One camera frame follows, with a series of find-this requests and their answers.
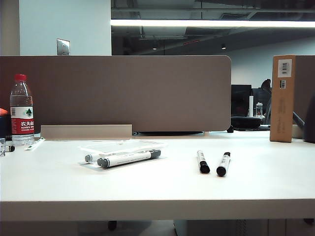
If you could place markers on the white marker black cap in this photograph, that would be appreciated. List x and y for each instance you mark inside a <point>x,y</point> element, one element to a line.
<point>223,163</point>
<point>202,161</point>

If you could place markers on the clear plastic packaging box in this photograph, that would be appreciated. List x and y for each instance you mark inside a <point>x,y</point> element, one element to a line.
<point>118,147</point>

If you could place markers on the tall brown cardboard box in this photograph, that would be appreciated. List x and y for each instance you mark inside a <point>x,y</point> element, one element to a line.
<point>281,110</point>

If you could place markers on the dark blue box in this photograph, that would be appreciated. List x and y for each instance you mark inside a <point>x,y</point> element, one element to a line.
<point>5,127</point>

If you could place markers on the black tray under partition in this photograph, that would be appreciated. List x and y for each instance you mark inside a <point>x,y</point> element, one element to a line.
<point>172,133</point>

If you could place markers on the brown desk partition panel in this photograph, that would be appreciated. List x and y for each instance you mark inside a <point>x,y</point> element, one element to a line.
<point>123,93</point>

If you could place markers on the white marker gray caps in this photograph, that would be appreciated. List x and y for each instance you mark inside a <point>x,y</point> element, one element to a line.
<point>88,157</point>
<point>128,158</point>

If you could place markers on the black partition clamp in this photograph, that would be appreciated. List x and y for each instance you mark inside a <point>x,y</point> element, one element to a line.
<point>230,129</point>

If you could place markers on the black round pad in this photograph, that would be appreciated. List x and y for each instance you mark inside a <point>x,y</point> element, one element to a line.
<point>246,121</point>

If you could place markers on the white cylinder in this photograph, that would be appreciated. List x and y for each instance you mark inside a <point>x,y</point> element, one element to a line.
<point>251,105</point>

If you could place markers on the small clear bottle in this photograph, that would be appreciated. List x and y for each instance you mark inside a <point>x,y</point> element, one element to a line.
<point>259,110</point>

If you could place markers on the long ceiling light strip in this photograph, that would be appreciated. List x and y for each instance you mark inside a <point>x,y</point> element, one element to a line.
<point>197,23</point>

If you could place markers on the black office chair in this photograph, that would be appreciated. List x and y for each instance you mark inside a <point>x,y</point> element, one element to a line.
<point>266,84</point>

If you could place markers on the black chair caster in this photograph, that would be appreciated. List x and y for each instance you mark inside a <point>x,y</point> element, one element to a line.
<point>309,220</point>
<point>112,224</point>

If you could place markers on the clear water bottle red label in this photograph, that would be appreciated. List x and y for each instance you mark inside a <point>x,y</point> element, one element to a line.
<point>21,123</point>

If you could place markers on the small black cap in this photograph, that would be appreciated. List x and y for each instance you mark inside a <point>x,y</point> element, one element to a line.
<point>11,148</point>

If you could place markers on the brown side partition panel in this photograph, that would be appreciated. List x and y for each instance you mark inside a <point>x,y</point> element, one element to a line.
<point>304,81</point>

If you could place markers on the orange object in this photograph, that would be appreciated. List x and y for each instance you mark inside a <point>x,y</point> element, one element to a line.
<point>3,111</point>

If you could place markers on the silver metal block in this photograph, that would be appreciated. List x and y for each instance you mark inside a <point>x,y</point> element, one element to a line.
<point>2,147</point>

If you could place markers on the metal wall switch plate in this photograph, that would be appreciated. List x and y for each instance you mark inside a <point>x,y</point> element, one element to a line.
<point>63,46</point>

